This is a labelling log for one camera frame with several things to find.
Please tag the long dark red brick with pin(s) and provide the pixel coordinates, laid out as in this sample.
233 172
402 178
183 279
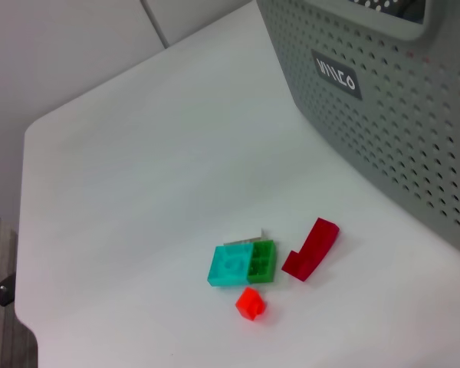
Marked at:
310 257

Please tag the tiny red brick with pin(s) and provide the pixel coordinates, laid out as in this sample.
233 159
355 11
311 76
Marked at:
249 304

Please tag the grey perforated storage bin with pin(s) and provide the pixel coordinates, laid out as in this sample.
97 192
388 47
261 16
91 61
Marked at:
387 134

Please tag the narrow white brick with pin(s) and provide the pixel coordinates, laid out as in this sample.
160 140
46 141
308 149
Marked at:
245 237

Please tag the teal plate brick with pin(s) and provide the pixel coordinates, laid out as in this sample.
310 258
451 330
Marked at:
230 266

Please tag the green brick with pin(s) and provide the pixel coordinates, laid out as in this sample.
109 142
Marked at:
262 264

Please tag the grey table leg foot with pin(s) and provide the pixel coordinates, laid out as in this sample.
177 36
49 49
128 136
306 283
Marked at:
7 289

